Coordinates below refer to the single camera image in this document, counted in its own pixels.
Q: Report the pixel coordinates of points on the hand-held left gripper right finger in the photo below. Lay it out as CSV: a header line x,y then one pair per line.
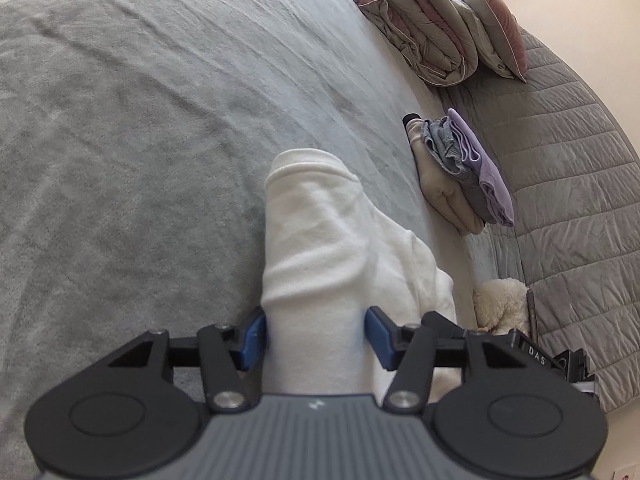
x,y
380,336

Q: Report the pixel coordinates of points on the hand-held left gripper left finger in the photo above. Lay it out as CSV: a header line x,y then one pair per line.
x,y
255,342

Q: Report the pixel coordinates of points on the cream bear-print sweatshirt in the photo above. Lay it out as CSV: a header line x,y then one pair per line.
x,y
320,260

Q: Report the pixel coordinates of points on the stack of folded clothes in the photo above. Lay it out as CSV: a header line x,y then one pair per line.
x,y
440,195

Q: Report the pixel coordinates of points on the white plush toy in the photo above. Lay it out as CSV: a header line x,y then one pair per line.
x,y
500,300

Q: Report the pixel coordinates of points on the grey quilted headboard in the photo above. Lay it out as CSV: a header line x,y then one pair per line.
x,y
575,185

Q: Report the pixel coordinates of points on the folded blue-grey garment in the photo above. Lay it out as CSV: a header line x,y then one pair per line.
x,y
445,147

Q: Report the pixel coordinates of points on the small black object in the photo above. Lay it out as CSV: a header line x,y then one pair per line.
x,y
410,117

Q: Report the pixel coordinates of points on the folded grey pink quilt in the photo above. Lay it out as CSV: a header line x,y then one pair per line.
x,y
420,25

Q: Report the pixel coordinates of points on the pink grey pillow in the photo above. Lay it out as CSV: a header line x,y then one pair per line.
x,y
490,10

